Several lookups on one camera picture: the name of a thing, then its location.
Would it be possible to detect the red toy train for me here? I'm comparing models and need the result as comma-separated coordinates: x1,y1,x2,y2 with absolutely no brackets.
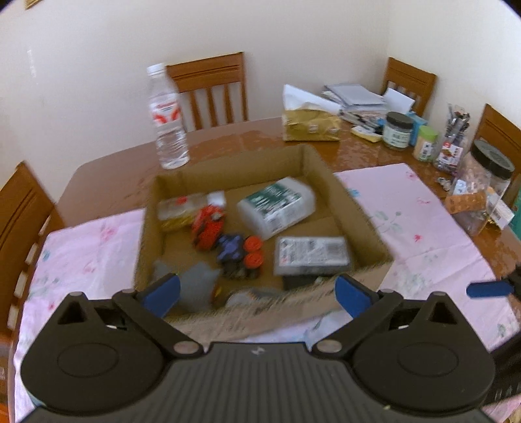
191,204,226,251

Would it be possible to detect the gold tissue pack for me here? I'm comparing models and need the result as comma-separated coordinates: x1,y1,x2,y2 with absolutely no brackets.
282,84,342,142

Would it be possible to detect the wooden chair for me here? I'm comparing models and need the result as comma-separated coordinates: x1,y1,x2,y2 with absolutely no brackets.
474,103,521,212
165,51,250,131
380,57,437,118
0,161,66,338

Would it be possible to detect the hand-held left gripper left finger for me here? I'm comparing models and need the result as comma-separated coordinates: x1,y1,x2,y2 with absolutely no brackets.
57,273,203,359

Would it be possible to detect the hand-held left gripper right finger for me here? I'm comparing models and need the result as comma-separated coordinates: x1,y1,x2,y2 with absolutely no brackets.
313,273,458,354

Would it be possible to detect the large clear jar, black lid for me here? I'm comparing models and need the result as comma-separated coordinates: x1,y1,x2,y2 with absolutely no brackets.
452,139,515,237

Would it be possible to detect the white bottle with green label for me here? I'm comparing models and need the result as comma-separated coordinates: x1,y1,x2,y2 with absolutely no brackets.
237,177,317,240

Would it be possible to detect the clear plastic case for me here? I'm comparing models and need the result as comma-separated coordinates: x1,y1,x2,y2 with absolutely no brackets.
274,237,351,276

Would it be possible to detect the clear plastic water bottle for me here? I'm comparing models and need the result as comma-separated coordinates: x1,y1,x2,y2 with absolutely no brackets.
147,63,190,170

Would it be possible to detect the small white labelled packet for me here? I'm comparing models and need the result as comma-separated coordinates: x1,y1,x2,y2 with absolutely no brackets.
486,195,515,226

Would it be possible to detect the cardboard box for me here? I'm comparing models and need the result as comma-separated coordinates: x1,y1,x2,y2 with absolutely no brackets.
134,144,395,340

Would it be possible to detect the small teal box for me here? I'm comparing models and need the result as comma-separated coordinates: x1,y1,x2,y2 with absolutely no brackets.
407,114,428,147

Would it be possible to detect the stack of papers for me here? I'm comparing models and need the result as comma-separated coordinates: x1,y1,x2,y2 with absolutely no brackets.
323,83,416,131

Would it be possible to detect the clear jar holding pens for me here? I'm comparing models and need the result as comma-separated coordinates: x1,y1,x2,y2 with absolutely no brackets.
433,103,471,175

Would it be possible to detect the orange snack packet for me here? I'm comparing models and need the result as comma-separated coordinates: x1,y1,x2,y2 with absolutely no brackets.
445,191,489,214

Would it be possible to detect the glass jar with black lid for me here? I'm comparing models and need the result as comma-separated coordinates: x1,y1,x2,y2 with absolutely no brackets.
383,112,415,151

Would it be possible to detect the yellow pad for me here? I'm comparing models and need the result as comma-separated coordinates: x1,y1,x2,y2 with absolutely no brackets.
351,125,383,143

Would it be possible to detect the jar with green lid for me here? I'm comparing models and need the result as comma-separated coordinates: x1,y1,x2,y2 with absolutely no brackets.
413,126,439,163

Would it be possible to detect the blue toy train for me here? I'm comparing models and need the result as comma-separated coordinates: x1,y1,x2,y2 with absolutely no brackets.
216,233,264,279

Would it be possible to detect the glass jar with silver lid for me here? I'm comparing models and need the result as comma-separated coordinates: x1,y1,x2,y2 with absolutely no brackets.
157,192,226,232

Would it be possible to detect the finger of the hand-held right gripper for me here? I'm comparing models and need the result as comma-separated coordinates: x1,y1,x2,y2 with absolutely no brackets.
467,264,521,302

